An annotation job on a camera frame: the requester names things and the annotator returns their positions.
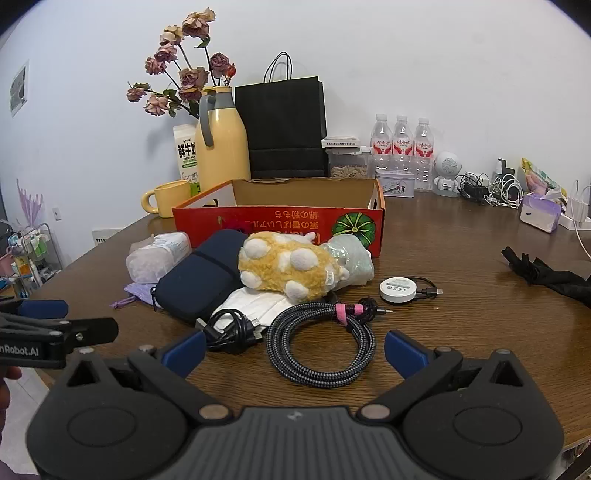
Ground clear nut container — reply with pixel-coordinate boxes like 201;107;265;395
328;147;372;180

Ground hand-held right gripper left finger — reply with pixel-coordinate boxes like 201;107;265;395
65;329;234;424

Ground navy zip pouch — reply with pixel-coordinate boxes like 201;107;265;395
152;229;250;324

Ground black cloth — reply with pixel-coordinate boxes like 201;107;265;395
501;246;591;309

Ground wall picture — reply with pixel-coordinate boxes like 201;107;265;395
8;60;31;117

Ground tangled white cables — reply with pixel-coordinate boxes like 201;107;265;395
485;173;525;209

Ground tangled black cables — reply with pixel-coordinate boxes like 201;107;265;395
457;173;497;204

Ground yellow thermos jug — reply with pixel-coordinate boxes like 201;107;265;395
195;86;252;193

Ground grey tin box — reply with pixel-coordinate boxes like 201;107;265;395
375;169;417;198

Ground white milk carton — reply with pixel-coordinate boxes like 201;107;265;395
172;122;202;197

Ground white wall vent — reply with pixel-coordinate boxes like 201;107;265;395
91;227;124;245

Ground red cardboard box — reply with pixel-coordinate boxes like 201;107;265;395
172;178;386;258

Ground clear plastic bag bundle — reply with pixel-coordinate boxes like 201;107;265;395
323;234;376;291

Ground braided grey cable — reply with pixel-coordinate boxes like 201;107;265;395
266;298;393;388

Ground white tissue packet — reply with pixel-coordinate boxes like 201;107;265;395
126;232;192;284

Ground metal storage rack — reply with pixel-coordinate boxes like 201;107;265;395
0;222;63;301

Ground black paper bag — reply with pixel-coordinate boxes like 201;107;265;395
235;52;329;181

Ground white robot-shaped speaker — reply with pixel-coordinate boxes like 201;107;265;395
434;151;462;198

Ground purple drawstring pouch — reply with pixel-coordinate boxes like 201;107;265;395
111;281;160;309

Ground purple flower wall sticker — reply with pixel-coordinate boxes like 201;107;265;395
16;179;44;227

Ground white charger with cable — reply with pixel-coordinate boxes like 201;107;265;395
558;180;591;259

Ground purple tissue pack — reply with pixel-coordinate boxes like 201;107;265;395
519;193;563;234

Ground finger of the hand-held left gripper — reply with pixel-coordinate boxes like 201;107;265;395
0;299;70;330
59;317;119;357

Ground round white charger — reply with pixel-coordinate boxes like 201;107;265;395
379;275;445;305

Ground person's left hand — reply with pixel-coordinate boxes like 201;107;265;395
0;367;23;432

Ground black cable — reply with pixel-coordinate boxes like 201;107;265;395
196;308;265;355

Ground dried rose bouquet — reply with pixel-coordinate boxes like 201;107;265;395
126;7;237;118

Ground yellow plush toy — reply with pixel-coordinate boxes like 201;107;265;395
237;231;352;303

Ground white face mask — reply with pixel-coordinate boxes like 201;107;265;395
210;286;301;330

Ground yellow mug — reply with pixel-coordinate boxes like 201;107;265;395
141;181;191;219

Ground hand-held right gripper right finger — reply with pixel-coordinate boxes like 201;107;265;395
356;329;529;423

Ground colourful snack bag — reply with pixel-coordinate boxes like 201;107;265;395
521;158;566;199

